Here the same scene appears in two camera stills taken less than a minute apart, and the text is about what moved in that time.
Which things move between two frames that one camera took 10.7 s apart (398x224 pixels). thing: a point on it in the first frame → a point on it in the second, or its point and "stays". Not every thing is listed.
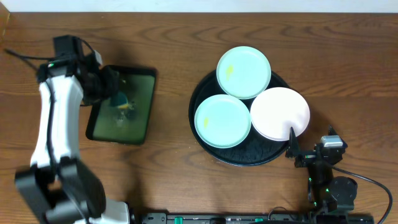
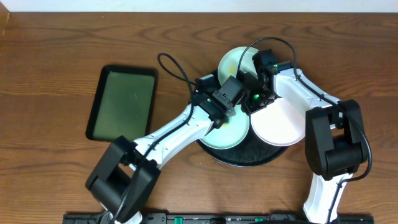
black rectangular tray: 128,124 stays
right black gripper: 310,158 → 253,104
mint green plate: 222,121 stays
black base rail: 255,218 stays
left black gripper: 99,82 → 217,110
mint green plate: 244,73 stays
